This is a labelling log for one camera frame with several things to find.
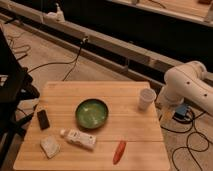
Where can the red chili pepper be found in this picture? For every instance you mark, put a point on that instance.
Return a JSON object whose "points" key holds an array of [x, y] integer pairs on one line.
{"points": [[119, 152]]}

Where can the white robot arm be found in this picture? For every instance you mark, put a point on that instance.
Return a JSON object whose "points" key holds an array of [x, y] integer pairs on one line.
{"points": [[185, 81]]}

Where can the green bowl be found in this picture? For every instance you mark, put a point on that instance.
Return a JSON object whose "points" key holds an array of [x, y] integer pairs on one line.
{"points": [[91, 113]]}

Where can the white paper cup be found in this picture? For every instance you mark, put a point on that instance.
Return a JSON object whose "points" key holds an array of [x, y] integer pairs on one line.
{"points": [[146, 97]]}

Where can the white plastic bottle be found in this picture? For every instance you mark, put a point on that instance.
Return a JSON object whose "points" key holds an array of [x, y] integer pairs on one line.
{"points": [[79, 138]]}

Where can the black rectangular block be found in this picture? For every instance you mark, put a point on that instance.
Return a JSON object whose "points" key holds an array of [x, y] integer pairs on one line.
{"points": [[43, 120]]}

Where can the blue power box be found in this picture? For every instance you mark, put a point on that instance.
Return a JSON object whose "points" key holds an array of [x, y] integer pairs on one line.
{"points": [[181, 111]]}

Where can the white sponge block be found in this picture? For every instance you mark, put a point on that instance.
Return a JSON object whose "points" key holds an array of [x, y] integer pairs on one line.
{"points": [[50, 146]]}

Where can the black chair frame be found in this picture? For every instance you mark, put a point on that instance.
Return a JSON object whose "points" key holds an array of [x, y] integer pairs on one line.
{"points": [[18, 86]]}

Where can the white object on rail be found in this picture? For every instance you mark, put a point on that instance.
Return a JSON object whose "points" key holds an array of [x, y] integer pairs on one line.
{"points": [[58, 15]]}

